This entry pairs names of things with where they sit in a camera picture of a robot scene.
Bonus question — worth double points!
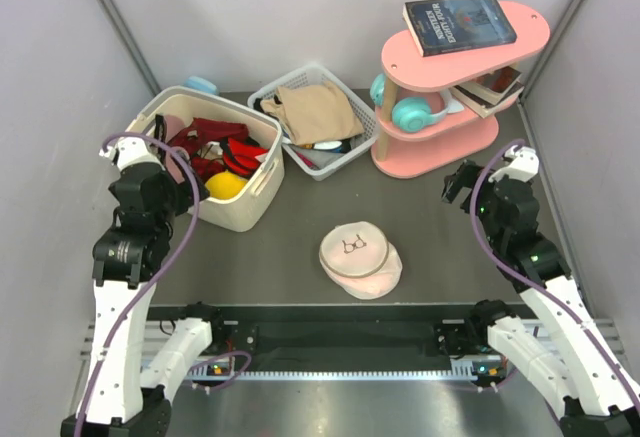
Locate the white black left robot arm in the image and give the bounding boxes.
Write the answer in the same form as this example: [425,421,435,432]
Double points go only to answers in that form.
[60,132,227,436]

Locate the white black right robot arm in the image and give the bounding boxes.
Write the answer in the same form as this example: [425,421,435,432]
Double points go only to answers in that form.
[441,140,639,436]

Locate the yellow bra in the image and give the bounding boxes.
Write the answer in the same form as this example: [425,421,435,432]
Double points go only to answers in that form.
[205,171,248,200]

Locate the dark red lace bra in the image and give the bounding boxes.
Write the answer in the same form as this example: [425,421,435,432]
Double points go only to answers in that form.
[169,118,250,182]

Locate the cream plastic laundry basket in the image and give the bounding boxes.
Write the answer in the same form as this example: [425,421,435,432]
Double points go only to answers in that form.
[128,86,284,232]

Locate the pink two-tier shelf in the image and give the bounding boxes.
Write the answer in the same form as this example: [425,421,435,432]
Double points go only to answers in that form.
[371,1,551,179]

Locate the teal cat-ear headphones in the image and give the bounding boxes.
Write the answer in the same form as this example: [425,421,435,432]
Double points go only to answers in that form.
[391,90,465,133]

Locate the stack of books on shelf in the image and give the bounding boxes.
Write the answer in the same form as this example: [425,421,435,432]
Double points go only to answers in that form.
[450,66,524,118]

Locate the light blue container lid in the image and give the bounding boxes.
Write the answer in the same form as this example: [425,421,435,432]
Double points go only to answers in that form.
[184,76,219,95]

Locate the beige folded garment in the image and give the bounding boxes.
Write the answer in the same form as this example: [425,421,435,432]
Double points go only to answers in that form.
[258,81,364,146]

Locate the dark blue paperback book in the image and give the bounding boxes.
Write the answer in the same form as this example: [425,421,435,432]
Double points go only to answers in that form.
[403,0,517,57]

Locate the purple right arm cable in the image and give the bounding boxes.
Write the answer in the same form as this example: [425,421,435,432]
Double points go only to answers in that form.
[469,139,640,408]

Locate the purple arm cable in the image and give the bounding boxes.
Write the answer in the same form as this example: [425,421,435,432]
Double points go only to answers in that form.
[74,132,253,433]
[469,139,640,408]

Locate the pink bra with black straps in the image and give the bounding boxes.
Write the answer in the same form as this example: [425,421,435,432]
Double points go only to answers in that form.
[153,113,186,184]

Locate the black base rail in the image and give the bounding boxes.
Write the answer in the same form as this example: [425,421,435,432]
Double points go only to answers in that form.
[144,301,541,373]

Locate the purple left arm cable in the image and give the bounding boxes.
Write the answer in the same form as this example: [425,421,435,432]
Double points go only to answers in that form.
[74,132,253,433]

